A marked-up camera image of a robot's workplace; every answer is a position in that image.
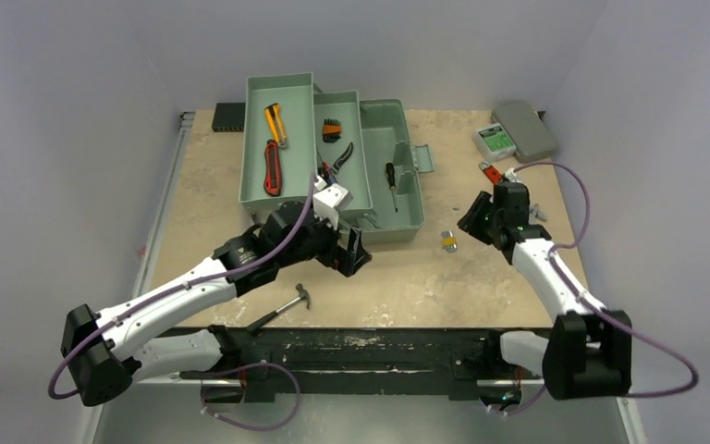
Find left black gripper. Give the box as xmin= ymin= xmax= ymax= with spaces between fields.
xmin=277 ymin=206 xmax=369 ymax=276

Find yellow clip hex key set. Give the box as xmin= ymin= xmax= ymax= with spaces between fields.
xmin=441 ymin=230 xmax=458 ymax=253

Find black pruning shears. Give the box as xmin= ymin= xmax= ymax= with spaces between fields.
xmin=330 ymin=142 xmax=354 ymax=174

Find black yellow stubby screwdriver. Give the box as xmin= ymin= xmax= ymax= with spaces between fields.
xmin=385 ymin=162 xmax=398 ymax=213

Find red black utility knife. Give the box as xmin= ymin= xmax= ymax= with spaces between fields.
xmin=263 ymin=140 xmax=283 ymax=197

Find orange hex key set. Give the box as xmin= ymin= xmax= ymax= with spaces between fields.
xmin=321 ymin=118 xmax=342 ymax=143

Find translucent green tool box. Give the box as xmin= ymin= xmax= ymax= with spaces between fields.
xmin=239 ymin=73 xmax=434 ymax=244

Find yellow handled pliers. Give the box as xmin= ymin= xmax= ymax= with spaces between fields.
xmin=263 ymin=103 xmax=288 ymax=149

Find blue red screwdriver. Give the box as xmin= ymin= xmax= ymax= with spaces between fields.
xmin=318 ymin=162 xmax=335 ymax=185

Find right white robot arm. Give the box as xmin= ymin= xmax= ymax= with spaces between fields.
xmin=457 ymin=181 xmax=632 ymax=401

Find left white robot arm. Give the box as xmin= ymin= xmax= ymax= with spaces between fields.
xmin=47 ymin=202 xmax=373 ymax=407

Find red adjustable wrench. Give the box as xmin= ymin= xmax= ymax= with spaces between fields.
xmin=479 ymin=161 xmax=547 ymax=223

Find green white screw box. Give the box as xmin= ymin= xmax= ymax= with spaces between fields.
xmin=471 ymin=123 xmax=517 ymax=163

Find grey plastic case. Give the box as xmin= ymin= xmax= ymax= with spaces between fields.
xmin=492 ymin=101 xmax=559 ymax=164

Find black handled hammer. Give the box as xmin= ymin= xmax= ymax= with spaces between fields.
xmin=246 ymin=283 xmax=311 ymax=336

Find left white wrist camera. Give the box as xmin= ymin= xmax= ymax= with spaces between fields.
xmin=312 ymin=175 xmax=352 ymax=229

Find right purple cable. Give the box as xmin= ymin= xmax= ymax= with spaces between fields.
xmin=486 ymin=160 xmax=699 ymax=418

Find black network switch box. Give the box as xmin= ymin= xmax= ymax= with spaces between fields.
xmin=211 ymin=102 xmax=246 ymax=132

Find aluminium rail frame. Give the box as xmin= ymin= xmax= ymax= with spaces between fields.
xmin=88 ymin=110 xmax=633 ymax=393

